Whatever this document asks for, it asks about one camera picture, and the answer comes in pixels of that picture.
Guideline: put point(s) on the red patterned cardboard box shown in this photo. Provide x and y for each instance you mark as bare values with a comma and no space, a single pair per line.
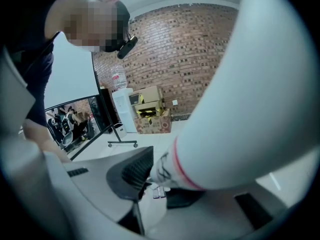
155,126

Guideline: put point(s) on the person's dark shirt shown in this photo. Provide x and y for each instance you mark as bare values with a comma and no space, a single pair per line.
35,71

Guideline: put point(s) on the clear water bottle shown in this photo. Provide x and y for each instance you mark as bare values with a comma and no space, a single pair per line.
119,77

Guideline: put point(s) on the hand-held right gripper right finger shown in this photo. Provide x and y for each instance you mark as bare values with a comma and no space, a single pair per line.
220,214

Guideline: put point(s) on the white wall socket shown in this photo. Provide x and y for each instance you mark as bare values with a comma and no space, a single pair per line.
175,102

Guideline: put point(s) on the white broom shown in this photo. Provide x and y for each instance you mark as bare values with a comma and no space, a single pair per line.
237,109

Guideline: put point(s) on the white water dispenser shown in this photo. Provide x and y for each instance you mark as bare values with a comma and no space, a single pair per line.
122,104

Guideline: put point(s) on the white panel on wheeled stand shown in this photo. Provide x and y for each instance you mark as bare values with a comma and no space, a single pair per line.
72,79

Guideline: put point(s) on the white shell chair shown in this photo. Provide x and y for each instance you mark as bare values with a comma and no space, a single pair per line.
67,138

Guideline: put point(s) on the cardboard box with striped tape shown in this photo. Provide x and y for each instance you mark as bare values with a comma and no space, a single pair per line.
150,109

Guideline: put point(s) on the person's head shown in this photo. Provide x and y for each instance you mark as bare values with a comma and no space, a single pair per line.
87,21

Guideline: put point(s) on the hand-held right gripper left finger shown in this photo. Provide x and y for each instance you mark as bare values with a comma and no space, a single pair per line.
100,181

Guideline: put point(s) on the black head-mounted camera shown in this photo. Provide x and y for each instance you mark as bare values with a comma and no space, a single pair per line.
127,46

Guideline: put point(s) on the person's left forearm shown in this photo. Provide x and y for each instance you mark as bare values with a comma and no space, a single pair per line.
42,139

